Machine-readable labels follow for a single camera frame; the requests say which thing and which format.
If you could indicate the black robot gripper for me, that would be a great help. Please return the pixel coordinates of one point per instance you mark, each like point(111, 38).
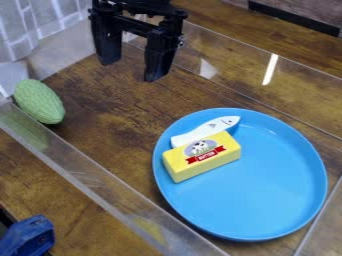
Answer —
point(152, 18)

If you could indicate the green textured toy vegetable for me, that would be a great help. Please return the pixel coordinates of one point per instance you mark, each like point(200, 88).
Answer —
point(39, 101)

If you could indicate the blue round plastic tray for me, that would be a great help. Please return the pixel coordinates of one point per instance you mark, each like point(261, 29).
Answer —
point(261, 197)

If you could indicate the white grid patterned cloth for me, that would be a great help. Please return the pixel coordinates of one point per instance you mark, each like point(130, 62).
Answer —
point(29, 20)

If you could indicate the white toy fish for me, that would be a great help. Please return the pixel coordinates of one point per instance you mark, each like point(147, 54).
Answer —
point(225, 123)

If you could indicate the yellow toy butter block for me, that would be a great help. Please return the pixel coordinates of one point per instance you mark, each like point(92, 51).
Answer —
point(200, 156)

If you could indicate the clear acrylic barrier wall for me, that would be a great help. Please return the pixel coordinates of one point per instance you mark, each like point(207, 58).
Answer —
point(83, 172)

